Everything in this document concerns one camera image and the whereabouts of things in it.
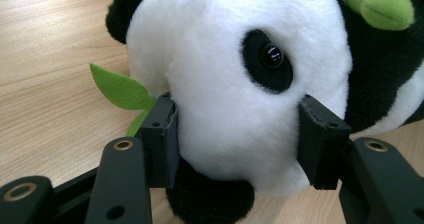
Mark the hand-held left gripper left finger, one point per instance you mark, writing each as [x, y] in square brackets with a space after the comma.
[161, 144]

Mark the panda plush toy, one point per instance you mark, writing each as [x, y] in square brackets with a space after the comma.
[216, 100]

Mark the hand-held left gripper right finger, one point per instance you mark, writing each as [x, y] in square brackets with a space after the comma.
[321, 140]

